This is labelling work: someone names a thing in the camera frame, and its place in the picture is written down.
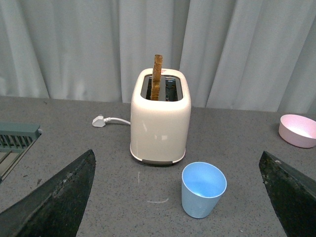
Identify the white two-slot toaster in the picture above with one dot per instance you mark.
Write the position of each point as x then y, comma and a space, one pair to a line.
159, 129

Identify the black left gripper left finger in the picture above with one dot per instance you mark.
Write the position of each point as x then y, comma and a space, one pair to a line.
56, 208

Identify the light blue plastic cup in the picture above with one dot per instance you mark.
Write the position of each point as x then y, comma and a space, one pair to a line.
203, 184

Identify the grey-white curtain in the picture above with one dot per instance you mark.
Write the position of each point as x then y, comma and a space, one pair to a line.
235, 54

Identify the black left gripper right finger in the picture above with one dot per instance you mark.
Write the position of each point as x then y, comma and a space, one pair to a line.
292, 195

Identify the pink plastic bowl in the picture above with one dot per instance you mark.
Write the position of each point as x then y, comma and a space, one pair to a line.
298, 130

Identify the brown toast slice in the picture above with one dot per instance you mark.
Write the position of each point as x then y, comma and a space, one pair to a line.
156, 76

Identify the green dish rack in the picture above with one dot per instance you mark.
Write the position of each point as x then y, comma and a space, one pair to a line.
15, 140

